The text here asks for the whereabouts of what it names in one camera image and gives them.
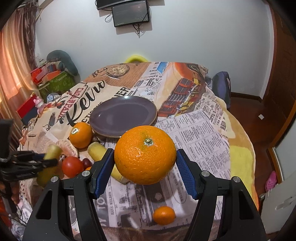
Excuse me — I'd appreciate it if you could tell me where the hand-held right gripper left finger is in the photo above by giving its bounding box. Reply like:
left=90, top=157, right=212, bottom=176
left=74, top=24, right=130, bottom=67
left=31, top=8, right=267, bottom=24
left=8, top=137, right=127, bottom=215
left=22, top=148, right=115, bottom=241

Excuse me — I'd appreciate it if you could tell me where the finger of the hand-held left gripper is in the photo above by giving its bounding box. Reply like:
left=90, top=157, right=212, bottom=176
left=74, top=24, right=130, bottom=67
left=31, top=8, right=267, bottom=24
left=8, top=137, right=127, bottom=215
left=0, top=158, right=58, bottom=180
left=9, top=150, right=48, bottom=163

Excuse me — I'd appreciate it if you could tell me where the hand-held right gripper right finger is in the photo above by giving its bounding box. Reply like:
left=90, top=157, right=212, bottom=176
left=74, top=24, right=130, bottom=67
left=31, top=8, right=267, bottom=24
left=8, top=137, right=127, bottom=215
left=176, top=148, right=269, bottom=241

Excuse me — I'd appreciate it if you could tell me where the yellow-green banana piece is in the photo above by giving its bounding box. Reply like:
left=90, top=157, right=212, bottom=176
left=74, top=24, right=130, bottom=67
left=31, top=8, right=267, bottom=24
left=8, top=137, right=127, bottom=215
left=36, top=144, right=63, bottom=187
left=87, top=142, right=129, bottom=184

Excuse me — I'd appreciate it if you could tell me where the red tomato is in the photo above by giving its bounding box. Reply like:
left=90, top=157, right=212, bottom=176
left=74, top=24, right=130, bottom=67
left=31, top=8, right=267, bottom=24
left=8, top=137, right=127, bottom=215
left=62, top=156, right=85, bottom=178

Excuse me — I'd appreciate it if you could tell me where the peeled pomelo segment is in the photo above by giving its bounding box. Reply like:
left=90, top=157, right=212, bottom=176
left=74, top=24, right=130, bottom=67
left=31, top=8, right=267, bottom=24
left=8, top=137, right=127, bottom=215
left=54, top=140, right=79, bottom=160

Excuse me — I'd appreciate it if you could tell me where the large orange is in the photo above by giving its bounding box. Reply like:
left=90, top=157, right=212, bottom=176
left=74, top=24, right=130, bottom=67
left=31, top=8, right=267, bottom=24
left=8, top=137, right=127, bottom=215
left=114, top=125, right=177, bottom=185

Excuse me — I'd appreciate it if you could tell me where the orange with sticker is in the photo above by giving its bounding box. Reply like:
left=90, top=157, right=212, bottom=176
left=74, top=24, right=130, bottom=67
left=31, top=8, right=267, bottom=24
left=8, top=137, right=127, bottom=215
left=69, top=122, right=93, bottom=149

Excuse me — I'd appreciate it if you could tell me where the small mandarin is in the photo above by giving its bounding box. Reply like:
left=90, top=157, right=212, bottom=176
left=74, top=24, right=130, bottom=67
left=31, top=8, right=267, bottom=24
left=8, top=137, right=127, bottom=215
left=153, top=206, right=176, bottom=225

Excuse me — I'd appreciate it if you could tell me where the purple plate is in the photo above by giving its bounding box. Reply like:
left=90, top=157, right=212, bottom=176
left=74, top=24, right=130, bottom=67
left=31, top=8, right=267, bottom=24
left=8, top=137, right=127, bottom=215
left=89, top=96, right=158, bottom=138

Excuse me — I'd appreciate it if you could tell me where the printed newspaper tablecloth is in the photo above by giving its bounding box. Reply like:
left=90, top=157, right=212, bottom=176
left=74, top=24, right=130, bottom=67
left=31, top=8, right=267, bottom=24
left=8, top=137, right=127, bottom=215
left=17, top=61, right=233, bottom=230

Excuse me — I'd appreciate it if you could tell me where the red box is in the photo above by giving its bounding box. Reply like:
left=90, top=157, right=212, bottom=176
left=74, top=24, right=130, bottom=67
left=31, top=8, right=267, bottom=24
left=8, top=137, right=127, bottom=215
left=16, top=96, right=38, bottom=126

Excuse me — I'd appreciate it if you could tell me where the pink toy figure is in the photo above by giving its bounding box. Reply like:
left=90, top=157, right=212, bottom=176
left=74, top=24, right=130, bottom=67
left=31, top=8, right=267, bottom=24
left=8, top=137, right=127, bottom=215
left=33, top=97, right=47, bottom=114

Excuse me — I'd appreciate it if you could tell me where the orange box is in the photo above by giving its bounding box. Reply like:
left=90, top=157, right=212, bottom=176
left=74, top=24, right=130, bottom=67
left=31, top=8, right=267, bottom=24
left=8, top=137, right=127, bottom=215
left=31, top=65, right=62, bottom=85

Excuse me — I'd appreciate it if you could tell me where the green box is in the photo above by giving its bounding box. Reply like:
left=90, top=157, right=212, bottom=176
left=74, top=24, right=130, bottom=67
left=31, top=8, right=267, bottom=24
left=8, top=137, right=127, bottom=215
left=38, top=71, right=77, bottom=100

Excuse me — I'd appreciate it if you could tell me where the pink shoe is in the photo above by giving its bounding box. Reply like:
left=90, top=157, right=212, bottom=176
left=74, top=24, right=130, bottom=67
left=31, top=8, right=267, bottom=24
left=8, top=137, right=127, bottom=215
left=265, top=171, right=278, bottom=192

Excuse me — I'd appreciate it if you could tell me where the blue backpack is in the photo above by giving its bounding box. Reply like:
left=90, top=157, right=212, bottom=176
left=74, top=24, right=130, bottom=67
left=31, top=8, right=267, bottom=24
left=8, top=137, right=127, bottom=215
left=211, top=71, right=231, bottom=109

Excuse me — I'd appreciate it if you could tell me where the grey plush cushion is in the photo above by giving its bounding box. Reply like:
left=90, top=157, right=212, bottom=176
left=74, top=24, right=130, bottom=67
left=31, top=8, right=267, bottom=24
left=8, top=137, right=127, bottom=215
left=46, top=50, right=79, bottom=77

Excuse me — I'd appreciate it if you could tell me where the white board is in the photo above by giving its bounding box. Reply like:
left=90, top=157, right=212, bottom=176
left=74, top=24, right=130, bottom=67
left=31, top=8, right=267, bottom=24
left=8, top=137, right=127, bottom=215
left=260, top=170, right=296, bottom=234

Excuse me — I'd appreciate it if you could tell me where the white door panel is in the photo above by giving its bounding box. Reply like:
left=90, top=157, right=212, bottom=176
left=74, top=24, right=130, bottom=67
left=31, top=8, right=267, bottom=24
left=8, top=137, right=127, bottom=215
left=272, top=125, right=296, bottom=183

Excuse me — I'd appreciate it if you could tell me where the yellow chair back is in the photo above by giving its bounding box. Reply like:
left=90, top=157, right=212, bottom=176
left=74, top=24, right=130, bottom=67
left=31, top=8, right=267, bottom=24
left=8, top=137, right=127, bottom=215
left=125, top=55, right=148, bottom=63

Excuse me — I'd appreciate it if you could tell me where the wooden door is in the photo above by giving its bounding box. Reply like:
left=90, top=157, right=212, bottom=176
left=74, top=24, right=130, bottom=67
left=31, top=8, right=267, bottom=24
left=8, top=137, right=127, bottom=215
left=261, top=7, right=296, bottom=149

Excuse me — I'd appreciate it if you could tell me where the black cable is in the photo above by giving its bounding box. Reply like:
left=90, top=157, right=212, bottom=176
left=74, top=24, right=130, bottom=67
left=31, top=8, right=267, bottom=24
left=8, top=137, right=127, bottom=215
left=133, top=7, right=151, bottom=39

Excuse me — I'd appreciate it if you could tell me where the wall-mounted monitor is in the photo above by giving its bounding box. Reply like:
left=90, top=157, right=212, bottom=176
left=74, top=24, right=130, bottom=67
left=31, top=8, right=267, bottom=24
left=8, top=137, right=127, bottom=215
left=95, top=0, right=126, bottom=10
left=112, top=0, right=151, bottom=28

